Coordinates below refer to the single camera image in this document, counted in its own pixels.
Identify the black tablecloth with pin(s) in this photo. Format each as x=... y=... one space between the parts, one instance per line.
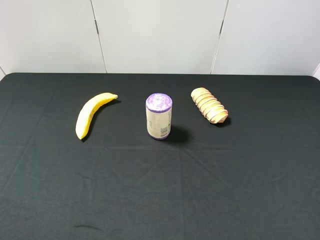
x=256 y=176

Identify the yellow banana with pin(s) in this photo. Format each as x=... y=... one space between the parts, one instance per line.
x=88 y=110

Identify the purple roll with paper label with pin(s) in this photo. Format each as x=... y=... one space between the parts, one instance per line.
x=158 y=107

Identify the ridged bread loaf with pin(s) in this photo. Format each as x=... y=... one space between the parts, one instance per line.
x=209 y=106

